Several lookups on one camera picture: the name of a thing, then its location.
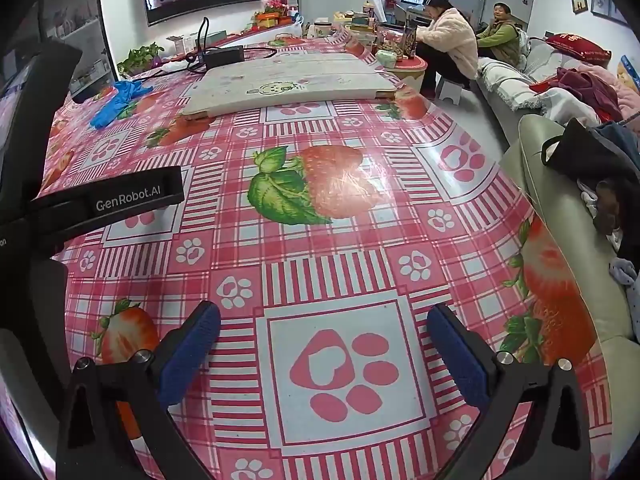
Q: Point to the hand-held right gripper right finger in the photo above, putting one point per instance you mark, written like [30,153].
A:
[452,350]

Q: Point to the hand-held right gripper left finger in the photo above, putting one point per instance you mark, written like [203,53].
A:
[192,345]

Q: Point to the blue rubber gloves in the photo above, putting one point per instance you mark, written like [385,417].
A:
[117,102]

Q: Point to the pink strawberry printed tablecloth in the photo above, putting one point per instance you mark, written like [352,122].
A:
[350,270]

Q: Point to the green leafy plant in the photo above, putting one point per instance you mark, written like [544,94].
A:
[140,57]

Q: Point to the glass door cabinet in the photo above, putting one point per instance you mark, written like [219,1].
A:
[75,35]

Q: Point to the beige armchair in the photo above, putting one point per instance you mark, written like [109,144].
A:
[545,200]

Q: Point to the white small carton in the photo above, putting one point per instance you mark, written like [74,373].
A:
[176,44]

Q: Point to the black power adapter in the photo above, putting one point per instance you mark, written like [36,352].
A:
[225,56]

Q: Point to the green flat box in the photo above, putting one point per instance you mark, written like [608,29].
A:
[216,36]

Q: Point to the white folded foam board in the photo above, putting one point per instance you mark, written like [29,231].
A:
[290,85]

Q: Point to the dark clothes pile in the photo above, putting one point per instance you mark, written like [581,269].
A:
[600,160]

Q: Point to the orange gift box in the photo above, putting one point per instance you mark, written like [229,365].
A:
[266,20]

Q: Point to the white stool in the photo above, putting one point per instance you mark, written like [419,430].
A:
[450,91]

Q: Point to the pink flower bunch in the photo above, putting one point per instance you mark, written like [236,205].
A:
[276,6]

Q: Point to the grey sofa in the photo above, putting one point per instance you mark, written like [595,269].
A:
[500,80]

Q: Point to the round red side table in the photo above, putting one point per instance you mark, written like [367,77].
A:
[410,67]

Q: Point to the magenta cloth pile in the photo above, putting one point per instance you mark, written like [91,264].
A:
[585,90]

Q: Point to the red cushion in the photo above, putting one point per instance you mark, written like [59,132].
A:
[580,49]

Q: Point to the small framed picture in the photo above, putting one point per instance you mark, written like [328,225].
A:
[578,3]

